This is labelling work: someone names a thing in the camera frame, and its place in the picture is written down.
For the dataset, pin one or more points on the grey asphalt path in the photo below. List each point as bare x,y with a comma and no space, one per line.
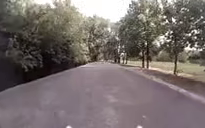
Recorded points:
100,100

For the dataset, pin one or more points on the row of trees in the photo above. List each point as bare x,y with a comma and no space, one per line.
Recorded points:
156,30

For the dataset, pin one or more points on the wood of green trees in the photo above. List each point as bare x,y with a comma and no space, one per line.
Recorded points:
36,43

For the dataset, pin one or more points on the pale gravel strip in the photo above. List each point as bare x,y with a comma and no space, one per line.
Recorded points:
176,89

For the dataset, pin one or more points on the grass verge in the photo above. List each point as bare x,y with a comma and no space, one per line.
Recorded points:
186,71

